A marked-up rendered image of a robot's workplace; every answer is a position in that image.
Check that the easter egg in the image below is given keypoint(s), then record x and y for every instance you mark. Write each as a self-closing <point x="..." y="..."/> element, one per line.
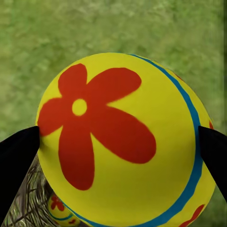
<point x="120" y="144"/>
<point x="59" y="214"/>

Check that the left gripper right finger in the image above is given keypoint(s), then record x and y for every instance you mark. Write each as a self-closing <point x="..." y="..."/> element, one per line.
<point x="213" y="146"/>

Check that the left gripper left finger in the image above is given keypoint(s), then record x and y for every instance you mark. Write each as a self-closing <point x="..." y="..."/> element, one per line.
<point x="17" y="153"/>

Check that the wicker basket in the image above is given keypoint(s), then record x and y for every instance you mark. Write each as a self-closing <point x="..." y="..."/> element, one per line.
<point x="43" y="192"/>

